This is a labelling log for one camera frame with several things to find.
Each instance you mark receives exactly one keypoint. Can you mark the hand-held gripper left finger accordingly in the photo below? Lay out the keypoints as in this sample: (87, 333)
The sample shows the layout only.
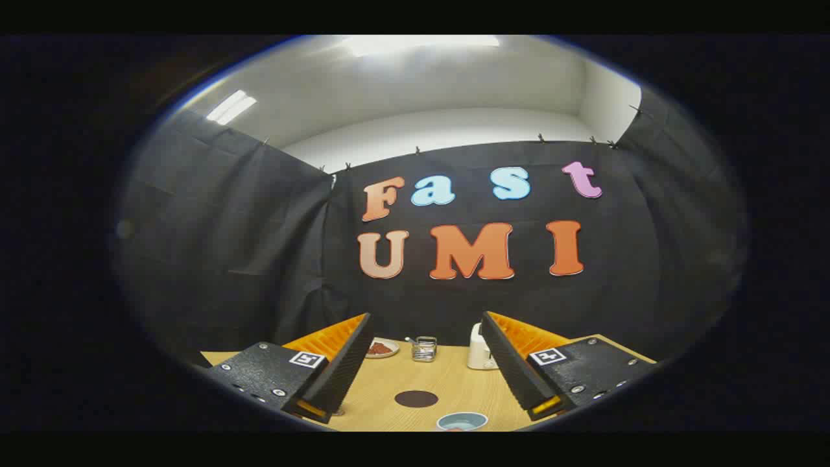
(343, 370)

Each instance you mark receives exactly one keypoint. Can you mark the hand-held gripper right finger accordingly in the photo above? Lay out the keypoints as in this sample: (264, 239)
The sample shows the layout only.
(512, 366)

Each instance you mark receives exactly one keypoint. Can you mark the white cup blue inside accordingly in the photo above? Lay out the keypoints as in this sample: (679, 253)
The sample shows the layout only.
(462, 421)

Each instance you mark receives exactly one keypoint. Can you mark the dark brown round coaster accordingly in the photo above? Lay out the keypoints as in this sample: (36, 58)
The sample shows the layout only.
(416, 399)

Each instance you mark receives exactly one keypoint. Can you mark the cream toaster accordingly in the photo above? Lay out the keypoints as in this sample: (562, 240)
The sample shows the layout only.
(478, 353)

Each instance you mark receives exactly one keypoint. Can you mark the wooden table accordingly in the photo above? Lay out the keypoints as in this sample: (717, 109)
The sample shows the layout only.
(382, 389)

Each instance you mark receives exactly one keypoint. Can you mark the small plate with red food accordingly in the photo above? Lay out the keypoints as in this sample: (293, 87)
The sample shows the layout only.
(382, 349)

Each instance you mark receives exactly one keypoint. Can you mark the small glass jar with spoon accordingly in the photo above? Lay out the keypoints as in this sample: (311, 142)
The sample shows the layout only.
(425, 350)

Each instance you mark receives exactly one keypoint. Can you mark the black backdrop cloth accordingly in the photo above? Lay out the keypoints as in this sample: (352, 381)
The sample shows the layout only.
(259, 246)

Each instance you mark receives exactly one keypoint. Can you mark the striped ceiling light panel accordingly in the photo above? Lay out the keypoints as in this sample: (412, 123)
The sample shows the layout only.
(231, 107)

